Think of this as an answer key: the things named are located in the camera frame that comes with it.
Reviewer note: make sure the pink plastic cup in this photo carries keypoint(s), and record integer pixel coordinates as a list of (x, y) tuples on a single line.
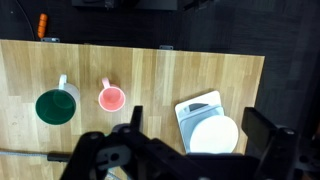
[(111, 98)]

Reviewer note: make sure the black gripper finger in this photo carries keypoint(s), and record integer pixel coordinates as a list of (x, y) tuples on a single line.
[(258, 129)]

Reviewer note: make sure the white kitchen scale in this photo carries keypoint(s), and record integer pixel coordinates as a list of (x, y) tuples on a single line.
[(191, 112)]

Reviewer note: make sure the white mug green inside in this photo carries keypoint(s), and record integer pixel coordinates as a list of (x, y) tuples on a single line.
[(57, 106)]

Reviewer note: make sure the white bowl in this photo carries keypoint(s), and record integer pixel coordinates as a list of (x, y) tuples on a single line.
[(216, 134)]

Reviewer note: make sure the orange handled clamp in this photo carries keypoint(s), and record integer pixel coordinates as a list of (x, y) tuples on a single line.
[(42, 25)]

